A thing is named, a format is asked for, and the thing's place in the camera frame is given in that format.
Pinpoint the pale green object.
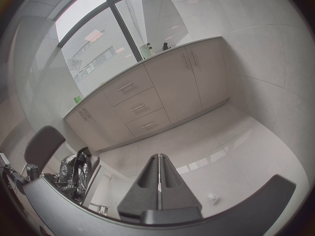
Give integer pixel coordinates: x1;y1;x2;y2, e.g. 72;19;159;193
140;44;152;59

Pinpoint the grey padded white-legged chair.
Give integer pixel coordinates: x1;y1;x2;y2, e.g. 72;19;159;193
23;125;102;207

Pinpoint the window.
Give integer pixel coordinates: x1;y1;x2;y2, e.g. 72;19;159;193
55;0;223;103

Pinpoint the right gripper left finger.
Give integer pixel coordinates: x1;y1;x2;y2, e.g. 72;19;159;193
118;153;162;223

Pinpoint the beige cabinet with drawers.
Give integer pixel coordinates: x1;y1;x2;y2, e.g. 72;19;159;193
63;35;232;152

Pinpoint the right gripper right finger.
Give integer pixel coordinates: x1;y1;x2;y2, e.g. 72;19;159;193
160;153;203;211

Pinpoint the crumpled clear plastic wrapper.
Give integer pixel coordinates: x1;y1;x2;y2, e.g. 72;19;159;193
207;193;221;205

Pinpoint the black plastic bag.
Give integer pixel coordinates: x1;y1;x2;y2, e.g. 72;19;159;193
59;148;92;202

